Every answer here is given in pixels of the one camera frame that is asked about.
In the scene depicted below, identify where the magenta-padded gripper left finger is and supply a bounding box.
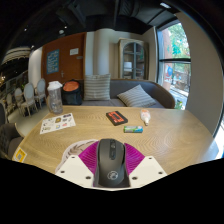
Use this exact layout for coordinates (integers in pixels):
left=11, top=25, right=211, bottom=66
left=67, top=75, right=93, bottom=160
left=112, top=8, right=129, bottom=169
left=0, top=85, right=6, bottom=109
left=54, top=140, right=100, bottom=184

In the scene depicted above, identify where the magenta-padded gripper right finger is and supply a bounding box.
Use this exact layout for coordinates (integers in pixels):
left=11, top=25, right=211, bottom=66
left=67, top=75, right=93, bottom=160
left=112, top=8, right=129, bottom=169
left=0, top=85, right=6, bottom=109
left=124, top=142, right=168, bottom=188

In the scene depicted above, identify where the black computer mouse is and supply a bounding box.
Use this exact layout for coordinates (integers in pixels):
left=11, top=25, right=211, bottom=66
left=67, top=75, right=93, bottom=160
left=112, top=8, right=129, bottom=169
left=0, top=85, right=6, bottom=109
left=93, top=138, right=131, bottom=189

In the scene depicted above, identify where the small green packet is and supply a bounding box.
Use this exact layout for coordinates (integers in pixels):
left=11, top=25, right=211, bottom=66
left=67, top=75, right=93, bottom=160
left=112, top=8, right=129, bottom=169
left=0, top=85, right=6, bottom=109
left=123, top=125, right=144, bottom=134

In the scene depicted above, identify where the printed paper sheet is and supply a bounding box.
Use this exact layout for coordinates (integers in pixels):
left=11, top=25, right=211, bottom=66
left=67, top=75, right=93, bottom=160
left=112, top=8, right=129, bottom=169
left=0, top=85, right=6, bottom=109
left=39, top=112, right=77, bottom=135

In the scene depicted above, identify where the yellow sticker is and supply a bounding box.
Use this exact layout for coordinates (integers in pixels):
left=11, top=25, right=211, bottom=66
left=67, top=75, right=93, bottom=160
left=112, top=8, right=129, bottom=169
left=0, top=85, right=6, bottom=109
left=12, top=146, right=27, bottom=163

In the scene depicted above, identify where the black and orange box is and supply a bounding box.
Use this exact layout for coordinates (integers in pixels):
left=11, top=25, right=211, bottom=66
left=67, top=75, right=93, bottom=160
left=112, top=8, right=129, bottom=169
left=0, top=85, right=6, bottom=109
left=105, top=110, right=129, bottom=127

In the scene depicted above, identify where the clear bottle with white lid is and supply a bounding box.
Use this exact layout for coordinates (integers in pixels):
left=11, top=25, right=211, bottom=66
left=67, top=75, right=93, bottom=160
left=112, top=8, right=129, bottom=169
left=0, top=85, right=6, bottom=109
left=46, top=80, right=64, bottom=115

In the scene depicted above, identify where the dark grey armchair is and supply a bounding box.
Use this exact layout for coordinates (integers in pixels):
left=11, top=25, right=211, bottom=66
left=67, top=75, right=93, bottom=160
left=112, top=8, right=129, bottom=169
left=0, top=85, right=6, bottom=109
left=0, top=103, right=25, bottom=160

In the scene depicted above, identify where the black and orange backpack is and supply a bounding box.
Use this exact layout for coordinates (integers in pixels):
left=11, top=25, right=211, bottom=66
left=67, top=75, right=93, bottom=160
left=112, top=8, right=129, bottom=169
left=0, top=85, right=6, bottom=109
left=60, top=79, right=84, bottom=106

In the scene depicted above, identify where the striped grey pillow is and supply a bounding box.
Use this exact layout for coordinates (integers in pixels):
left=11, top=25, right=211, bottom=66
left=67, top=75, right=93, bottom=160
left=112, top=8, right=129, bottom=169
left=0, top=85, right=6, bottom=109
left=116, top=84, right=157, bottom=108

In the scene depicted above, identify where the grey sofa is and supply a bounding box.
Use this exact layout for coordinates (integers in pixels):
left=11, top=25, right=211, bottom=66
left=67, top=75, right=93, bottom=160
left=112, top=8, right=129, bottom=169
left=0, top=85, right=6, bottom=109
left=79, top=78, right=176, bottom=110

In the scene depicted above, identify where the striped square pillow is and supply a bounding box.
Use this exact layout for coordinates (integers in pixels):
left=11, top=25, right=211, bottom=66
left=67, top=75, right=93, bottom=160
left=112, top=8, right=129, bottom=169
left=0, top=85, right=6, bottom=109
left=83, top=73, right=112, bottom=102

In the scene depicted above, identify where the group of white chairs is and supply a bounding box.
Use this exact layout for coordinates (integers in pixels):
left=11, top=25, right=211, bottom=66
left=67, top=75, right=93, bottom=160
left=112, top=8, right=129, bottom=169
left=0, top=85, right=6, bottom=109
left=3, top=78, right=48, bottom=118

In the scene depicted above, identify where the brown wooden door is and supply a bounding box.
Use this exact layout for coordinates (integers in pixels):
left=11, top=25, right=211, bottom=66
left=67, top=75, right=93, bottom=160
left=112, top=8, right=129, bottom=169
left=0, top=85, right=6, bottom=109
left=41, top=32, right=87, bottom=88

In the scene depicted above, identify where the blue poster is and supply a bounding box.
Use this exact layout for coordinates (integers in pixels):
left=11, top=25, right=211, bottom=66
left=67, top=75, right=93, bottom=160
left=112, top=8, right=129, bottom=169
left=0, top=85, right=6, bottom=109
left=46, top=49, right=61, bottom=75

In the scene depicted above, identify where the arched glass-door cabinet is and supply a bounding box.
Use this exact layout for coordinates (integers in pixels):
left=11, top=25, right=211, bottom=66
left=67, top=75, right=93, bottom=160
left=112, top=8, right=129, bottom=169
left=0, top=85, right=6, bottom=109
left=118, top=37, right=150, bottom=81

